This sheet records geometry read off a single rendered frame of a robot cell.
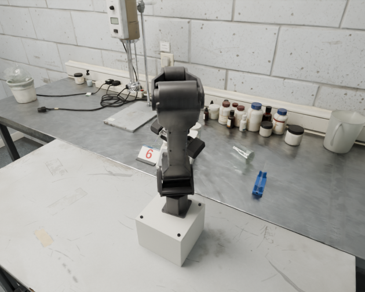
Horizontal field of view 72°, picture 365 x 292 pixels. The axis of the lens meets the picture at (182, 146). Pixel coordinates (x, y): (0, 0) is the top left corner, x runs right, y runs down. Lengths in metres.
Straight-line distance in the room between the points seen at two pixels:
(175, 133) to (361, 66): 0.98
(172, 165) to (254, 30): 0.89
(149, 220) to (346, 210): 0.63
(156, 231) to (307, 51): 0.99
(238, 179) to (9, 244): 0.74
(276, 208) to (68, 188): 0.71
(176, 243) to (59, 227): 0.38
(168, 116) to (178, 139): 0.09
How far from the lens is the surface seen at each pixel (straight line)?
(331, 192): 1.02
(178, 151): 0.51
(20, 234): 0.89
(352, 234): 0.90
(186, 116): 0.40
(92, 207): 0.88
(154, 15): 1.55
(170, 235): 0.63
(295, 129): 1.19
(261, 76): 1.34
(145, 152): 1.04
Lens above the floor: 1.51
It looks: 33 degrees down
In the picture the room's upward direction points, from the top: straight up
